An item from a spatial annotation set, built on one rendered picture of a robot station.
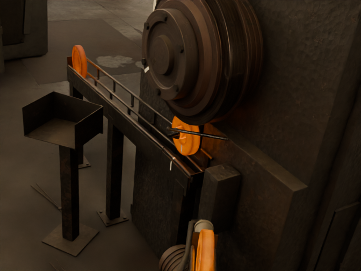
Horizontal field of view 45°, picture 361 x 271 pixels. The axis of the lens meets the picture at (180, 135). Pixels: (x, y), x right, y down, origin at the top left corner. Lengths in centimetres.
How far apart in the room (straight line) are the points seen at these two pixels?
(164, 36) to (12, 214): 146
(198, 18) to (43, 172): 173
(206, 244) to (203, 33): 58
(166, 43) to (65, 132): 79
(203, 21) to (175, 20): 8
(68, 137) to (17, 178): 88
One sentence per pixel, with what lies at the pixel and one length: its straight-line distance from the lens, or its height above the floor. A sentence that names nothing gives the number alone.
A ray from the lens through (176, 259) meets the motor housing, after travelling 149.
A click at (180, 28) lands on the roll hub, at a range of 129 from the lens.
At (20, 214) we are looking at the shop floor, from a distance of 249.
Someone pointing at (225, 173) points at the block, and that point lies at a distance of 142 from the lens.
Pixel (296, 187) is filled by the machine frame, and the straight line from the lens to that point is 130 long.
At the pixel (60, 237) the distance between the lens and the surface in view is 232.
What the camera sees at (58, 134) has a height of 60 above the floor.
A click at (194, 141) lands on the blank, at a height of 82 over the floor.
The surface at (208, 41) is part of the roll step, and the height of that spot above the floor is 120.
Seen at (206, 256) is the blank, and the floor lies 76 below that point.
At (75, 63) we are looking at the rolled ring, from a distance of 258.
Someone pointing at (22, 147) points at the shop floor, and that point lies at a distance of 304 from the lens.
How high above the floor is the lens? 159
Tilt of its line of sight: 30 degrees down
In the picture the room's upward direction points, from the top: 7 degrees clockwise
